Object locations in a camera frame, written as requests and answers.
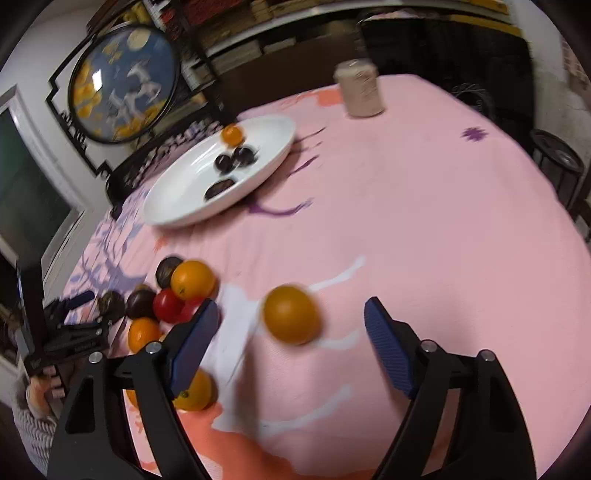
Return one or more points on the small mandarin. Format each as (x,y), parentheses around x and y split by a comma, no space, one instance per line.
(232,134)

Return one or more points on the large mandarin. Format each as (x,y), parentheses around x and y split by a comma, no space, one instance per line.
(143,334)

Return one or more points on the person's left forearm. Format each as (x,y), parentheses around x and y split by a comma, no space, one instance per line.
(32,438)

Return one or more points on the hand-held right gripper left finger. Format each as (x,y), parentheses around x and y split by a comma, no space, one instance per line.
(194,346)

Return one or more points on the round deer table screen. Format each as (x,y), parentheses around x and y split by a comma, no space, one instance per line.
(122,83)

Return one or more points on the smooth orange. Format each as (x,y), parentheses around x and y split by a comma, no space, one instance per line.
(291,314)
(132,398)
(196,392)
(193,279)

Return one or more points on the white plate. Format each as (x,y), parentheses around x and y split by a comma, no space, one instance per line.
(194,184)

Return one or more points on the pink printed tablecloth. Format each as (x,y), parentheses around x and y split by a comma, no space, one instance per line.
(415,207)

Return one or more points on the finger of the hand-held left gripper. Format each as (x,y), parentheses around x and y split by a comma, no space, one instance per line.
(83,334)
(81,298)

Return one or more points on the red cherry tomato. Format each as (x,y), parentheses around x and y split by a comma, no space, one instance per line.
(167,305)

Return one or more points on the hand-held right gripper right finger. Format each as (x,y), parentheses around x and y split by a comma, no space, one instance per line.
(388,350)

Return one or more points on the black round stool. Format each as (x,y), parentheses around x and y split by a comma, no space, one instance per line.
(556,161)

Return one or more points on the beverage can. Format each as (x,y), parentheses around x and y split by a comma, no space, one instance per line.
(360,87)

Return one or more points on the person's left hand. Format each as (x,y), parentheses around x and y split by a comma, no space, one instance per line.
(41,392)

